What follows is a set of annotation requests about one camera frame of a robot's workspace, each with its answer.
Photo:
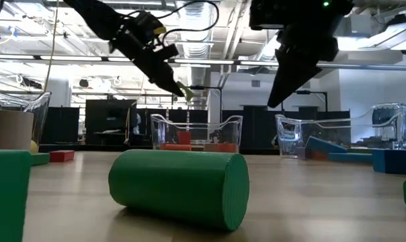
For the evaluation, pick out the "black partition wall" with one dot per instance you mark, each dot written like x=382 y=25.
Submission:
x=256 y=127

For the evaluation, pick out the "small natural wood block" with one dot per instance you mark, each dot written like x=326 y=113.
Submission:
x=210 y=147

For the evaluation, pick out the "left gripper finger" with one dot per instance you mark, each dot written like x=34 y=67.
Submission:
x=169 y=85

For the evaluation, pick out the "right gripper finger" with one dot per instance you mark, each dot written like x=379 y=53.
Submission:
x=290 y=77

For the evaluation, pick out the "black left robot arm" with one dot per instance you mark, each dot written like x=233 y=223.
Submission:
x=95 y=13

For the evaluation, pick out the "blue plank block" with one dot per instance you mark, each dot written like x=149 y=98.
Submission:
x=324 y=145

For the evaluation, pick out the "purple block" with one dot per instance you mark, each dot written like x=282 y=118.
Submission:
x=301 y=153

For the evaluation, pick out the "long red block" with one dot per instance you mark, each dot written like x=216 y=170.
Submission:
x=61 y=155

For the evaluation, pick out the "green arch block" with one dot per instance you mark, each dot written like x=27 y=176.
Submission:
x=8 y=195

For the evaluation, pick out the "blue cylinder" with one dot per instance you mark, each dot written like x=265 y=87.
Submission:
x=349 y=157

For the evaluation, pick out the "green half cylinder block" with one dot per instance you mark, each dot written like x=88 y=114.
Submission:
x=179 y=188

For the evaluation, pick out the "yellow tape tag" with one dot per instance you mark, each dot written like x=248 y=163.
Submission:
x=159 y=30

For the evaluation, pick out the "natural wood cylinder block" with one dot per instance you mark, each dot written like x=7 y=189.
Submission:
x=11 y=131

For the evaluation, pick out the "black gantry frame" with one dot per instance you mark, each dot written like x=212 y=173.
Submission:
x=319 y=92

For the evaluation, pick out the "blue arch block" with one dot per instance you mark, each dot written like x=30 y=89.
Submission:
x=394 y=161

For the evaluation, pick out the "silver ceiling duct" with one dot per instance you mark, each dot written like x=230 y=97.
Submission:
x=194 y=20

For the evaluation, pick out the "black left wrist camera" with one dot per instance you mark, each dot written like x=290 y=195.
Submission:
x=146 y=25

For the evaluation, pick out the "long ceiling light bar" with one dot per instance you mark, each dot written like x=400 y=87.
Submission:
x=357 y=66

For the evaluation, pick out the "clear plastic bin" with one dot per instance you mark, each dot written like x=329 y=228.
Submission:
x=290 y=134
x=230 y=134
x=41 y=107

